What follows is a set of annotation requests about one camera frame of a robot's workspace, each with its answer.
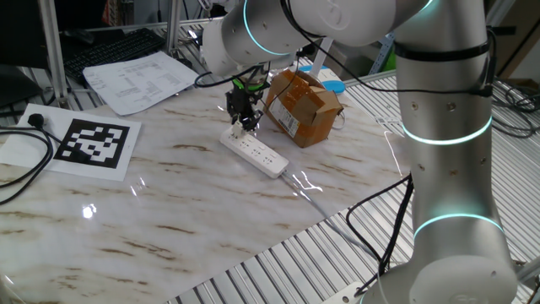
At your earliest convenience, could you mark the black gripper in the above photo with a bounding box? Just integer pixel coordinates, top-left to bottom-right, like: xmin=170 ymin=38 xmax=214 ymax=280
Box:
xmin=225 ymin=79 xmax=271 ymax=133

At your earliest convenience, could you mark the white four-socket power strip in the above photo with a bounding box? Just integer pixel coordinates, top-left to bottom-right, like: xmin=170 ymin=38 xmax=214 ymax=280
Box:
xmin=219 ymin=126 xmax=290 ymax=179

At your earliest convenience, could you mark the taped brown cardboard box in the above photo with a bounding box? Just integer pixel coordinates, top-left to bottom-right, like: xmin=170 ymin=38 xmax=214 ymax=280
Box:
xmin=263 ymin=69 xmax=345 ymax=149

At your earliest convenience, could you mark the white and blue desk lamp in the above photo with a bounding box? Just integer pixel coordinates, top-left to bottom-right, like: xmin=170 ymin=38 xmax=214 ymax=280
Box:
xmin=297 ymin=36 xmax=347 ymax=95

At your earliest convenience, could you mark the stack of printed papers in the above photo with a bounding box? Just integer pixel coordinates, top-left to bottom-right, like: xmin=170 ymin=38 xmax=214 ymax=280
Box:
xmin=82 ymin=51 xmax=200 ymax=117

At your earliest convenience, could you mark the glossy marble pattern mat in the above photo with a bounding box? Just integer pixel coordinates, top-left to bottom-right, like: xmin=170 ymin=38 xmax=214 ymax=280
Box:
xmin=0 ymin=79 xmax=413 ymax=304

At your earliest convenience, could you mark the black computer keyboard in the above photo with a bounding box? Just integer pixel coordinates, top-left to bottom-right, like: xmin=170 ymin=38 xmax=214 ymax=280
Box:
xmin=62 ymin=27 xmax=166 ymax=79

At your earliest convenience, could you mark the paper sheet with fiducial marker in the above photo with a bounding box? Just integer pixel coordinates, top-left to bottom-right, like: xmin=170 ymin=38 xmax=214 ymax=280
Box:
xmin=0 ymin=103 xmax=143 ymax=182

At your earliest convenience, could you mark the grey metal shelf rack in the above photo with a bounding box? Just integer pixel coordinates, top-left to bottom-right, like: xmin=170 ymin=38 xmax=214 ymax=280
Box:
xmin=370 ymin=32 xmax=397 ymax=76

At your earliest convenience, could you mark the green cloth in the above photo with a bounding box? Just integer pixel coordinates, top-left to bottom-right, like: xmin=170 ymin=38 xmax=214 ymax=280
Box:
xmin=381 ymin=44 xmax=397 ymax=73

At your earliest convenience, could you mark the aluminium frame post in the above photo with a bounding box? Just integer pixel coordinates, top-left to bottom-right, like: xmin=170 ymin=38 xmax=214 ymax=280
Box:
xmin=38 ymin=0 xmax=71 ymax=109
xmin=165 ymin=0 xmax=182 ymax=56
xmin=484 ymin=0 xmax=510 ymax=27

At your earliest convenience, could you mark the aluminium frame crossbar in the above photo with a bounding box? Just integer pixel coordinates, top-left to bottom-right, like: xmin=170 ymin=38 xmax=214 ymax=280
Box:
xmin=86 ymin=15 xmax=229 ymax=34

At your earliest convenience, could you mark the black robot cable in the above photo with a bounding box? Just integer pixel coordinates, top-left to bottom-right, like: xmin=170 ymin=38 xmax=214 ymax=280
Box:
xmin=354 ymin=175 xmax=415 ymax=296
xmin=345 ymin=172 xmax=413 ymax=263

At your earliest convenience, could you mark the grey power strip cable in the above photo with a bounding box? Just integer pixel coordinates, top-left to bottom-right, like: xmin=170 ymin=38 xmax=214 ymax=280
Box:
xmin=280 ymin=171 xmax=381 ymax=261

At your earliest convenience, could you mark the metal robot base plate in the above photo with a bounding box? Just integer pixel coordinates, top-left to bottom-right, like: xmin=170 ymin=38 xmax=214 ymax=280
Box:
xmin=321 ymin=281 xmax=365 ymax=304

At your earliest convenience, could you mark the black power cord with plug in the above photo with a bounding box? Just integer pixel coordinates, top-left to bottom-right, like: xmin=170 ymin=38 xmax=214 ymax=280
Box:
xmin=0 ymin=112 xmax=58 ymax=207

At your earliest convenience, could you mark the black cable bundle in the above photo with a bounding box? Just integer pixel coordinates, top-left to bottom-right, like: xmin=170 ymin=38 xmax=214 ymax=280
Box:
xmin=491 ymin=78 xmax=540 ymax=139

